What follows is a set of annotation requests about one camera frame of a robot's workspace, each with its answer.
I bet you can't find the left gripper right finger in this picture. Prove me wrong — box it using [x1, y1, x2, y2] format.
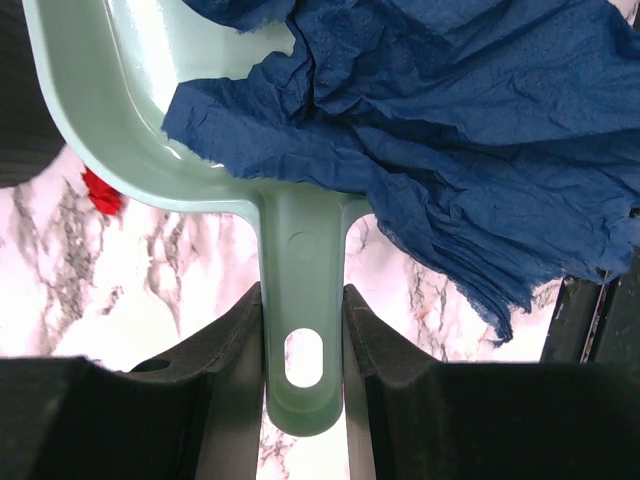
[343, 286, 639, 479]

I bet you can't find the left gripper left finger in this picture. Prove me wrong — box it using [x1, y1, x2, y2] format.
[1, 286, 264, 479]

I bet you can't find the dark blue cloth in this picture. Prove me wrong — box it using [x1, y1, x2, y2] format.
[162, 1, 639, 341]

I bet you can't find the green plastic dustpan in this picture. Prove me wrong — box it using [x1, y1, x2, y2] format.
[23, 0, 370, 437]

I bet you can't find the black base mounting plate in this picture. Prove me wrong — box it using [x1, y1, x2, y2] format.
[541, 253, 639, 368]

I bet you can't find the red paper scrap left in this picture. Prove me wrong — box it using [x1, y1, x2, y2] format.
[82, 168, 122, 216]

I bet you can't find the black plastic trash bin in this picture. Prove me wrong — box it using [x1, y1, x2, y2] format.
[0, 0, 65, 187]

